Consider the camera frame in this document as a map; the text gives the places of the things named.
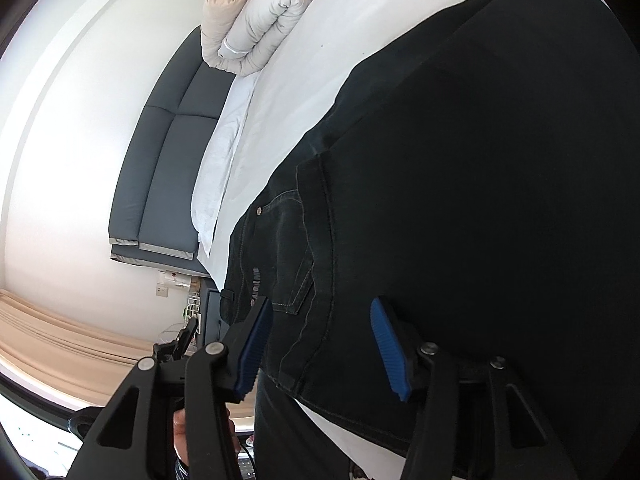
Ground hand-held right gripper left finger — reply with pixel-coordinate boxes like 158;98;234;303
65;301;274;480

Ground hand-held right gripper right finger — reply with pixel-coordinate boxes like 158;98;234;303
370;297;586;480

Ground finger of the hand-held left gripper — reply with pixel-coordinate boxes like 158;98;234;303
152;316;201;363

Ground black denim pants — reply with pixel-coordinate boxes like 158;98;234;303
218;0;640;461

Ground person's left hand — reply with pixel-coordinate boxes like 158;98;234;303
171;406;237;473

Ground dark nightstand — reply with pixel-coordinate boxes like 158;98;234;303
199;280;236;343

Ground beige curtain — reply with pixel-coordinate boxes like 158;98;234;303
0;289;168;411

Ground grey padded headboard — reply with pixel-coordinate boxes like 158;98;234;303
109;25;236;266

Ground white pillow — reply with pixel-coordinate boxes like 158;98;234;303
190;77;261;258

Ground bed with white sheet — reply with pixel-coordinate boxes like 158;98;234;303
190;0;566;441

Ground folded beige and white duvet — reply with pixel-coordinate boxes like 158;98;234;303
200;0;331;77

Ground white wire rack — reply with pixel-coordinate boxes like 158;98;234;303
182;294;202;333

